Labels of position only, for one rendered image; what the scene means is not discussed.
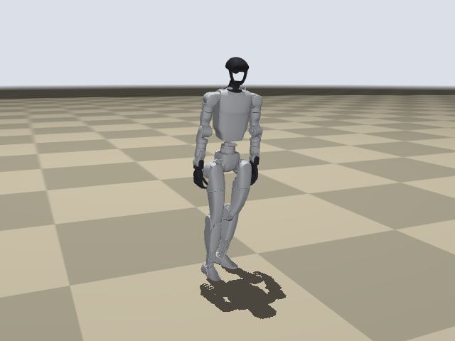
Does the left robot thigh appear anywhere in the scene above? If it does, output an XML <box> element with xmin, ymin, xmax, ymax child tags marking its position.
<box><xmin>223</xmin><ymin>158</ymin><xmax>252</xmax><ymax>220</ymax></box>

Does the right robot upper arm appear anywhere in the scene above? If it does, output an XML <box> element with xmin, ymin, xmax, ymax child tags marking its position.
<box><xmin>200</xmin><ymin>92</ymin><xmax>220</xmax><ymax>137</ymax></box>

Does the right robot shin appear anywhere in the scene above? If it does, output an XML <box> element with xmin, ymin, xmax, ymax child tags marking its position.
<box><xmin>204</xmin><ymin>215</ymin><xmax>221</xmax><ymax>269</ymax></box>

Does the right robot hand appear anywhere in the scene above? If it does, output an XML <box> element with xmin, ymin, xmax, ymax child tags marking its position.
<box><xmin>193</xmin><ymin>160</ymin><xmax>208</xmax><ymax>189</ymax></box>

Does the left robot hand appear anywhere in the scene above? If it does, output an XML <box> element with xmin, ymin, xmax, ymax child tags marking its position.
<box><xmin>250</xmin><ymin>156</ymin><xmax>259</xmax><ymax>185</ymax></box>

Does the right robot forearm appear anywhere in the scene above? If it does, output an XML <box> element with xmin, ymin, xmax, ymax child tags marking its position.
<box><xmin>193</xmin><ymin>126</ymin><xmax>208</xmax><ymax>166</ymax></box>

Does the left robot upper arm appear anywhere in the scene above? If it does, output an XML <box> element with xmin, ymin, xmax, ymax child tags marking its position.
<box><xmin>248</xmin><ymin>93</ymin><xmax>263</xmax><ymax>136</ymax></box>

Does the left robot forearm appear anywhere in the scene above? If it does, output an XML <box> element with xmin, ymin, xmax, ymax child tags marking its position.
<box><xmin>249</xmin><ymin>134</ymin><xmax>262</xmax><ymax>162</ymax></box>

